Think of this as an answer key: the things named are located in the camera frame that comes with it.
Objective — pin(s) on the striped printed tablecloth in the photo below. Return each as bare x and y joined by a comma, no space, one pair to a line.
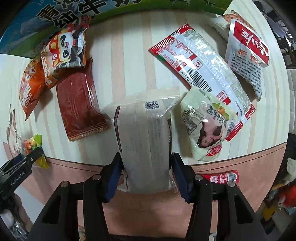
129,58

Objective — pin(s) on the white brown print packet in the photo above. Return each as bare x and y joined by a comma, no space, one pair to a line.
222,25

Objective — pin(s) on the pale green face print packet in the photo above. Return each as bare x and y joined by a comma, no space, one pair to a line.
196,115

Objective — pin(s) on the long red white packet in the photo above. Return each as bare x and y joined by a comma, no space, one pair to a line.
203,60

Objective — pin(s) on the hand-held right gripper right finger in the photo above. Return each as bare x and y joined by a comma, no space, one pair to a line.
182,178

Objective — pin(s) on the orange panda print packet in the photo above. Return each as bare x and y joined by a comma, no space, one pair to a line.
62,51

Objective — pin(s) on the red orange thing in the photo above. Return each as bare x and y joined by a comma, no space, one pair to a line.
288,197

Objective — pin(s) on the red sausage packet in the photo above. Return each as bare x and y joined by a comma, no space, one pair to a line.
222,177

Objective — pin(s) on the white packet red label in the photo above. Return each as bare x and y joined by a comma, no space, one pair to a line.
245,58

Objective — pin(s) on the green yellow candy packet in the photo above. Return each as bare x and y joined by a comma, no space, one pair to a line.
37,141

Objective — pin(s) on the dark red snack packet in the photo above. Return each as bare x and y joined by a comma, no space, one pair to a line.
78,104

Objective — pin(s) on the white crumpled cloth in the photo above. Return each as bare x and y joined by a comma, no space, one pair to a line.
291,166

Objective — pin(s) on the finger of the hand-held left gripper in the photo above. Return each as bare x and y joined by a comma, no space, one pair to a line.
13,160
30,158

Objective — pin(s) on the white translucent snack packet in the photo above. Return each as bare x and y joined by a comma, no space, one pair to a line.
141,139

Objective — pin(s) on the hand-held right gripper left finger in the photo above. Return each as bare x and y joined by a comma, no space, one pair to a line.
114,176

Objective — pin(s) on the small red snack packet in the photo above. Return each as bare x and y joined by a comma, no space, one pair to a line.
83,23

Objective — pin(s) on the orange snack packet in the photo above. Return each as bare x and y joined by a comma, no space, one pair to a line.
30,90

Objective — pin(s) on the blue green milk carton box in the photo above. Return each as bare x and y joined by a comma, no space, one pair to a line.
115,7

